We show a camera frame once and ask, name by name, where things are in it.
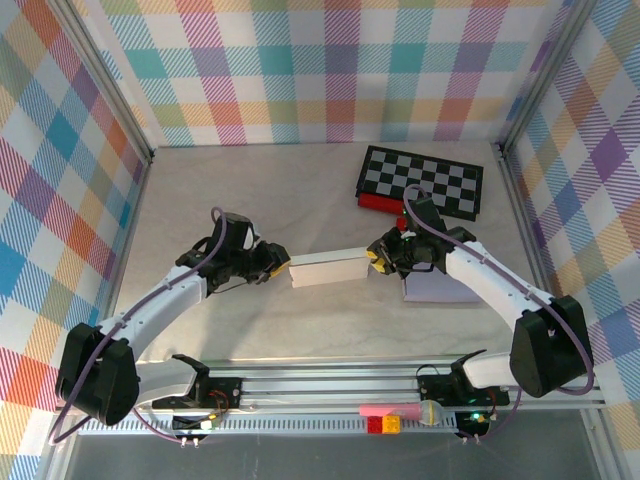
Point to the lavender white cardboard paper box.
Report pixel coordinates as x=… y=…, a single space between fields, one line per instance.
x=330 y=270

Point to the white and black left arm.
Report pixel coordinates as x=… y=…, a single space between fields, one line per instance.
x=150 y=310

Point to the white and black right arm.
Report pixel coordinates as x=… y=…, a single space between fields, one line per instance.
x=500 y=285

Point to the flat folded lavender paper box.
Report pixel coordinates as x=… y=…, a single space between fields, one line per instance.
x=435 y=292

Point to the red glitter toy microphone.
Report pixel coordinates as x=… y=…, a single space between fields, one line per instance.
x=380 y=202

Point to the black grey chessboard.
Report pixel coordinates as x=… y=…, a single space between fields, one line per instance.
x=425 y=170

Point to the pink toy microphone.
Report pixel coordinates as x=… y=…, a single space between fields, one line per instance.
x=390 y=411

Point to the small red building brick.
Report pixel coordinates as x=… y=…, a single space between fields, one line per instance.
x=375 y=425

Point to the small orange building brick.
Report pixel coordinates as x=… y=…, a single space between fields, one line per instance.
x=391 y=425

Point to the black left controller board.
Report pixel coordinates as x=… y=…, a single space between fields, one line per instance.
x=187 y=424

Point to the black controller board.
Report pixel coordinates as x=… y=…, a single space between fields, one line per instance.
x=467 y=425
x=187 y=424

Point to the black right controller board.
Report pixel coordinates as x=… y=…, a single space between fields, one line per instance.
x=467 y=425

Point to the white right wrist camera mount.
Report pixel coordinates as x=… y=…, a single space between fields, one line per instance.
x=408 y=233

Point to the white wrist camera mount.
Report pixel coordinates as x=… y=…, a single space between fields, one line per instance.
x=408 y=233
x=252 y=237

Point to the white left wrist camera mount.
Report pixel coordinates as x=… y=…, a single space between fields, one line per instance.
x=252 y=237

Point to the aluminium rail bed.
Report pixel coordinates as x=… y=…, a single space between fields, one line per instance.
x=325 y=385

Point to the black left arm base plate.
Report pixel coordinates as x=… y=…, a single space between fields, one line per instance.
x=225 y=395

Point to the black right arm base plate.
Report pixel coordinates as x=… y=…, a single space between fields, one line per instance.
x=435 y=387

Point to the aluminium frame post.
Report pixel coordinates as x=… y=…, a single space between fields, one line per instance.
x=106 y=80
x=542 y=75

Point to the aluminium frame leg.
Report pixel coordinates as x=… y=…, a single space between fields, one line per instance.
x=597 y=445
x=59 y=457

